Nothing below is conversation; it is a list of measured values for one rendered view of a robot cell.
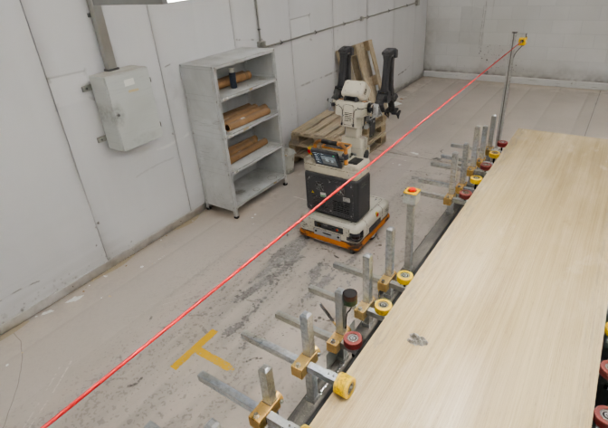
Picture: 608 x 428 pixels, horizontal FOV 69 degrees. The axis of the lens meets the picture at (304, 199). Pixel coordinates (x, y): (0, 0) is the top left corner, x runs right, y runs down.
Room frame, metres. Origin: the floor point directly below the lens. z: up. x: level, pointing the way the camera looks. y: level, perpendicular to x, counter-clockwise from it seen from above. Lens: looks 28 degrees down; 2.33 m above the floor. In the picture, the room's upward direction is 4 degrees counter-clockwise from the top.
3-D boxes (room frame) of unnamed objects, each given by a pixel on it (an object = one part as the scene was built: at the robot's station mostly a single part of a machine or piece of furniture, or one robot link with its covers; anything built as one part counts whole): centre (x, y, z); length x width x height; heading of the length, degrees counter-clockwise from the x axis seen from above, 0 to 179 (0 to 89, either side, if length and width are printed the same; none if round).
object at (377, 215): (3.63, -0.38, 0.16); 0.67 x 0.64 x 0.25; 143
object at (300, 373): (1.24, 0.04, 0.95); 0.14 x 0.06 x 0.05; 144
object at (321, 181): (3.55, -0.32, 0.59); 0.55 x 0.34 x 0.83; 53
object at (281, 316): (1.49, 0.00, 0.84); 0.43 x 0.03 x 0.04; 54
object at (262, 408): (1.04, 0.19, 0.95); 0.14 x 0.06 x 0.05; 144
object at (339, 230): (3.35, -0.20, 0.23); 0.41 x 0.02 x 0.08; 53
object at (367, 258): (1.66, -0.27, 0.89); 0.04 x 0.04 x 0.48; 54
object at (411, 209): (2.07, -0.57, 0.93); 0.05 x 0.05 x 0.45; 54
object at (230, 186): (4.50, 0.62, 0.78); 0.90 x 0.45 x 1.55; 144
